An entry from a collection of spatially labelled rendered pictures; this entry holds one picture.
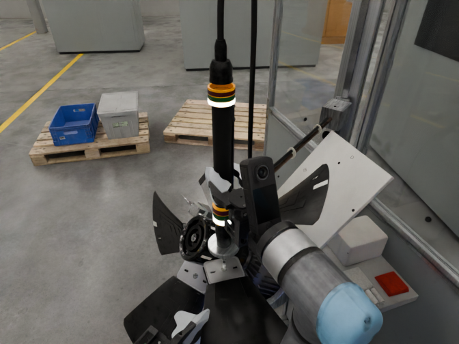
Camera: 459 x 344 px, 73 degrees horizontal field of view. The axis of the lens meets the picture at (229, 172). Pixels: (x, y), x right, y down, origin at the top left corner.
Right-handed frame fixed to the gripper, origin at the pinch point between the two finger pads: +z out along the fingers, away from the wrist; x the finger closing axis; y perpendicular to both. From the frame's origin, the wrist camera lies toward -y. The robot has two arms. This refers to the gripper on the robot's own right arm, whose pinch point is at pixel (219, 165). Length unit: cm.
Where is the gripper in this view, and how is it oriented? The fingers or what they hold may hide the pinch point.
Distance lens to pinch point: 58.5
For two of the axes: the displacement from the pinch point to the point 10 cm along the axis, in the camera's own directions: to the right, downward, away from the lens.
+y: -0.1, 8.1, 5.8
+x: 8.8, -2.7, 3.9
